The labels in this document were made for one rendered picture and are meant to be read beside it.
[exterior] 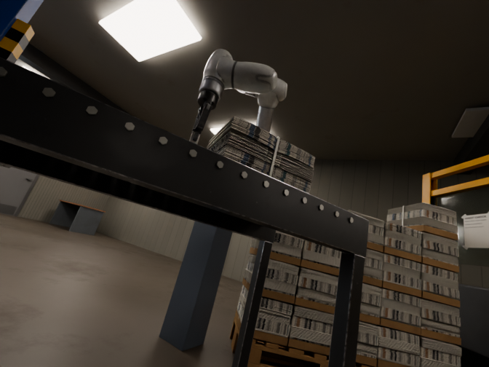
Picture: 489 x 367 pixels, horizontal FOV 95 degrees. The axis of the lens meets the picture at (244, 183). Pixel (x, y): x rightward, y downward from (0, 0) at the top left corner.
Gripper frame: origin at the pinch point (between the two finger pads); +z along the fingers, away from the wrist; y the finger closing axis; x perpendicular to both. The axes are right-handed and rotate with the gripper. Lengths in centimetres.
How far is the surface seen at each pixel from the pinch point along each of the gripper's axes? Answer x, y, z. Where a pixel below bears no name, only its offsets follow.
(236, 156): -12.9, -13.1, 3.9
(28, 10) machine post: 78, 39, -41
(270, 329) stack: -85, 44, 73
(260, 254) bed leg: -51, 19, 32
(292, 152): -34.2, -14.0, -6.7
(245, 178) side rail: -9.6, -31.6, 16.5
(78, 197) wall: 166, 831, -1
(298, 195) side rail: -26.3, -31.6, 15.2
